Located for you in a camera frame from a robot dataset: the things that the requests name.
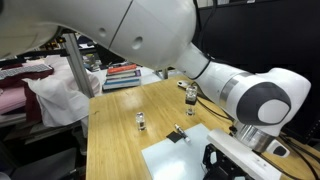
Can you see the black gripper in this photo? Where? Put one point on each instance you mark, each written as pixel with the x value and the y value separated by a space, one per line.
pixel 230 170

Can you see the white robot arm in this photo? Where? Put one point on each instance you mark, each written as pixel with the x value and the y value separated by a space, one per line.
pixel 160 30

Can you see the white whiteboard sheet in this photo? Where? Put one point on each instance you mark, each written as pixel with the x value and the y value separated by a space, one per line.
pixel 173 163

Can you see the black dry erase marker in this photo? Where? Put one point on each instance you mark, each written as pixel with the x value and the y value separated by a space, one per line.
pixel 182 133

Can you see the tall clear glass stopper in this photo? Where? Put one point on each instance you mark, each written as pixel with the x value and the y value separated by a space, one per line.
pixel 191 98

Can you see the short clear glass stopper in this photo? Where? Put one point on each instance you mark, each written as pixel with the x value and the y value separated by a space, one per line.
pixel 140 121

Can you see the blue book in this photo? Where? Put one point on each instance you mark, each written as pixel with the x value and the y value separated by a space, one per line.
pixel 121 83

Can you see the grey book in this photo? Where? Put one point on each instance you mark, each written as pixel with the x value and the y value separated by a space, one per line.
pixel 122 74

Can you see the red book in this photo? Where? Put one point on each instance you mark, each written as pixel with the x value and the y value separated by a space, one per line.
pixel 121 69

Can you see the large black monitor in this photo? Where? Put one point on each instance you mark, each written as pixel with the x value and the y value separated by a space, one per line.
pixel 266 40

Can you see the white cloth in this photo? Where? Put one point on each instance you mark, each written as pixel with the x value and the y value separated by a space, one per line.
pixel 60 96

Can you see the maroon cloth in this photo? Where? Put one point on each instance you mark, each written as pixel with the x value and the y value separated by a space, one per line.
pixel 31 100

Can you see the grey keyboard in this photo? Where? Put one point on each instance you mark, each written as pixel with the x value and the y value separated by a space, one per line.
pixel 23 71

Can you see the aluminium post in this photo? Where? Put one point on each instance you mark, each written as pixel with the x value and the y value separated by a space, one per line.
pixel 78 66

